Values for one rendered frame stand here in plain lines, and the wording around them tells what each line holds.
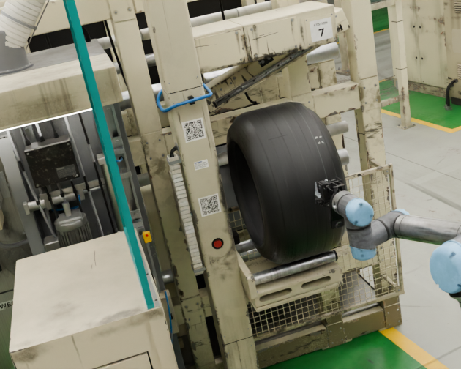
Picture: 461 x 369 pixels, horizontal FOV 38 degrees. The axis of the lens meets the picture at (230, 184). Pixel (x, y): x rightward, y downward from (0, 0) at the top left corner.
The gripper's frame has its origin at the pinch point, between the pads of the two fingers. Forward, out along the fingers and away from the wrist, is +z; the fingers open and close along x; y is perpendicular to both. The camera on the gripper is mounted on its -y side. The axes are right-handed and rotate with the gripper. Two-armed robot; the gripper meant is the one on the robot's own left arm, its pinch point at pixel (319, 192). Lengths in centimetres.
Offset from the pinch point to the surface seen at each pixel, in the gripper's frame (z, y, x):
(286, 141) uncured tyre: 9.4, 18.2, 5.6
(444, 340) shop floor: 69, -118, -76
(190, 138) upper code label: 19.3, 25.6, 36.6
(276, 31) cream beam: 43, 53, -8
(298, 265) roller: 18.2, -31.8, 7.2
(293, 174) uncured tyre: 2.9, 8.0, 7.3
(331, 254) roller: 18.3, -31.4, -6.8
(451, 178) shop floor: 241, -99, -189
